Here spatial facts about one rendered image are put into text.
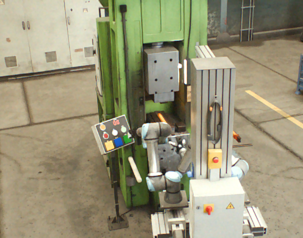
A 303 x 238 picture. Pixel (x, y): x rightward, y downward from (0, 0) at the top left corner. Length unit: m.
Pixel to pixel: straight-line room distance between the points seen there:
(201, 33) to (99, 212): 2.19
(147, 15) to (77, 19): 5.23
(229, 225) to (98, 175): 2.77
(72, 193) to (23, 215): 0.60
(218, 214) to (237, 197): 0.18
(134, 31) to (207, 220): 1.94
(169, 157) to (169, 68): 0.93
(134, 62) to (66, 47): 5.25
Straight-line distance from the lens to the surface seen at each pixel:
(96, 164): 5.83
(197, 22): 4.31
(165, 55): 4.14
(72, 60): 9.48
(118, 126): 4.16
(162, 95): 4.26
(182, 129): 4.46
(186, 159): 3.70
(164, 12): 4.19
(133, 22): 4.14
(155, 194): 4.73
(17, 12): 9.15
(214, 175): 3.07
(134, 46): 4.19
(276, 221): 4.84
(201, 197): 2.95
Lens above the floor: 2.89
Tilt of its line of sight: 24 degrees down
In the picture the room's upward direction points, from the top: 2 degrees counter-clockwise
